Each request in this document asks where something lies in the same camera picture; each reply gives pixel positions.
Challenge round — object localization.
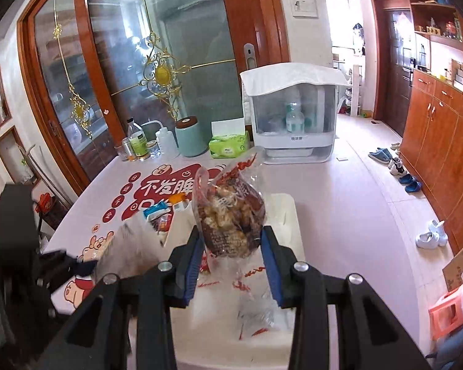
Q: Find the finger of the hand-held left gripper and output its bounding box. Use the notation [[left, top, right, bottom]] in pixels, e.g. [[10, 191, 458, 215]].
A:
[[39, 250, 80, 268], [42, 260, 99, 291]]

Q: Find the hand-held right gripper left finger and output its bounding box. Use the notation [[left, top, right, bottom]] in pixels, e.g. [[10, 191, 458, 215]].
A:
[[35, 225, 206, 370]]

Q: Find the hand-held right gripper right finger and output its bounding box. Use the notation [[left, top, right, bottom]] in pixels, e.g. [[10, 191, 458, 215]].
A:
[[260, 225, 433, 370]]

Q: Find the white plastic storage box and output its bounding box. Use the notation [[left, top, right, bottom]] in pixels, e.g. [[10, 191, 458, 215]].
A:
[[166, 192, 307, 370]]

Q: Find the clear plastic bag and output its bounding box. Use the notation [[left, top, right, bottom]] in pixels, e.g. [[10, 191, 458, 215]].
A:
[[94, 216, 170, 280]]

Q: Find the clear bag of fried snacks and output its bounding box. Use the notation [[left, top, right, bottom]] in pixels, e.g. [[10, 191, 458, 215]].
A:
[[193, 146, 268, 260]]

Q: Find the clear bag with red print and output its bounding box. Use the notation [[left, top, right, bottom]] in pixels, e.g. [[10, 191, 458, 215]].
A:
[[198, 256, 294, 340]]

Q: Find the blue snack packet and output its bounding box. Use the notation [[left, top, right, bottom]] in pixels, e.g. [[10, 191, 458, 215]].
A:
[[144, 203, 175, 225]]

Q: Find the orange snack packet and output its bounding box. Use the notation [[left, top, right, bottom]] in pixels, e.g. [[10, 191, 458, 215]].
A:
[[168, 194, 190, 213]]

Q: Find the white bottle sterilizer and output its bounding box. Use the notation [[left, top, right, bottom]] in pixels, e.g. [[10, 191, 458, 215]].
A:
[[241, 79, 339, 166]]

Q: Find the drinking glass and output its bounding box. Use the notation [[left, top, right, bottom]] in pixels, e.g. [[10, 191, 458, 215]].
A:
[[114, 139, 134, 163]]

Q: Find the white squeeze bottle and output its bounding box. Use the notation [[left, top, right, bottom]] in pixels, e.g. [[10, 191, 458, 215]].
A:
[[141, 121, 179, 159]]

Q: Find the green tissue box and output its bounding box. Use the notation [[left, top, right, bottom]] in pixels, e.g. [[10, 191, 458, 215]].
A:
[[208, 117, 252, 160]]

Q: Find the teal canister with brown lid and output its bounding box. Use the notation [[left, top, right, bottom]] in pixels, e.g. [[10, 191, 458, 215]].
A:
[[175, 116, 210, 158]]

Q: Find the glass bottle with green label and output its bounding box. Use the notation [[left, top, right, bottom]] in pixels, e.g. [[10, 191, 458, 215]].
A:
[[127, 118, 151, 162]]

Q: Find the clear bottle in sterilizer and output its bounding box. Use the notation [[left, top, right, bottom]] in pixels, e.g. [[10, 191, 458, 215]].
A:
[[285, 102, 304, 134]]

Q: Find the white shoe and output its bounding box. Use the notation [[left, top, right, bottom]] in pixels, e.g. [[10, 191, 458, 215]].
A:
[[415, 231, 443, 248], [428, 219, 448, 240]]

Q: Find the white and black sneaker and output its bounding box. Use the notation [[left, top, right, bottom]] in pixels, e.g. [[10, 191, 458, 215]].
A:
[[387, 157, 406, 176]]

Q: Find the pink plastic stool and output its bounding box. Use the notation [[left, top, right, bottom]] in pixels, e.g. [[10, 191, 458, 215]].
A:
[[428, 279, 463, 340]]

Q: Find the white shoe rack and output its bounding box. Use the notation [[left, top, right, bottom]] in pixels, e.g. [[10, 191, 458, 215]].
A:
[[343, 64, 366, 117]]

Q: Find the white cloth cover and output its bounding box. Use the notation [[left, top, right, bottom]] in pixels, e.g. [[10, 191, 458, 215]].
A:
[[239, 62, 352, 98]]

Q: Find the wooden sliding glass door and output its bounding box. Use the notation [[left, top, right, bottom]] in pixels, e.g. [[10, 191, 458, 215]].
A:
[[19, 0, 291, 198]]

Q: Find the dark entrance door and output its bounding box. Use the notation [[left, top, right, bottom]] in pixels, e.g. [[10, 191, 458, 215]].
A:
[[371, 0, 414, 138]]

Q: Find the wooden wall cabinet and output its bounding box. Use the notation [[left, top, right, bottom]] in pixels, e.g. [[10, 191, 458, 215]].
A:
[[400, 0, 463, 257]]

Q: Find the metal door handle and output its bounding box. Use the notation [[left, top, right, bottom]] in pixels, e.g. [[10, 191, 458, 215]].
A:
[[243, 43, 257, 68]]

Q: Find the white wall switch panel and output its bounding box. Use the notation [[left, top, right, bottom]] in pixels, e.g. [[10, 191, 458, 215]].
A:
[[289, 0, 319, 18]]

